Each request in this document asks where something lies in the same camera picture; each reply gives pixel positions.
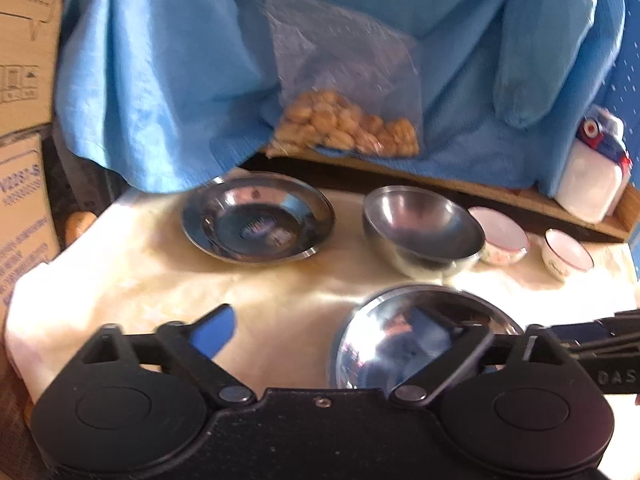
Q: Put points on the plastic bag of snacks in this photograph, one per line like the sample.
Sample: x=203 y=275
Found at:
x=348 y=83

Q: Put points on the cardboard box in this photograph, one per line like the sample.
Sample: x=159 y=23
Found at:
x=28 y=235
x=29 y=49

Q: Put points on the lower cardboard box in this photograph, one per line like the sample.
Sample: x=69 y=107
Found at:
x=28 y=235

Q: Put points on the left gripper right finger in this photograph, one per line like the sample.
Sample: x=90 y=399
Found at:
x=465 y=344

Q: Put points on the orange round object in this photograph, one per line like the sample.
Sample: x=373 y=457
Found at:
x=77 y=224

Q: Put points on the upper cardboard box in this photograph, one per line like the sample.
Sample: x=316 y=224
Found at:
x=29 y=49

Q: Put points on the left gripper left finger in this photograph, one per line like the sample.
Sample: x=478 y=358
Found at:
x=189 y=351

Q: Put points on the steel plate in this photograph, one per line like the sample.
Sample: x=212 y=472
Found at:
x=396 y=332
x=258 y=218

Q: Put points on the cream tablecloth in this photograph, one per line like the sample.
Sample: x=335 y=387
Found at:
x=135 y=267

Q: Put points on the white jug blue lid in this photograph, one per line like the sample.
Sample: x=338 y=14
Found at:
x=597 y=168

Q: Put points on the blue cloth garment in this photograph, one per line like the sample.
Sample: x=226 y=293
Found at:
x=172 y=93

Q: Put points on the deep steel bowl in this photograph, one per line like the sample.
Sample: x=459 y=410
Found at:
x=421 y=234

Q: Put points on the blue dotted curtain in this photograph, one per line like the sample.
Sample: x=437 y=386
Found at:
x=620 y=94

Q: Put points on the white bowl red rim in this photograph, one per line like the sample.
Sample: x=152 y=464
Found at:
x=564 y=257
x=506 y=243

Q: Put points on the wooden shelf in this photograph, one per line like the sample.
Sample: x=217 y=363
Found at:
x=536 y=211

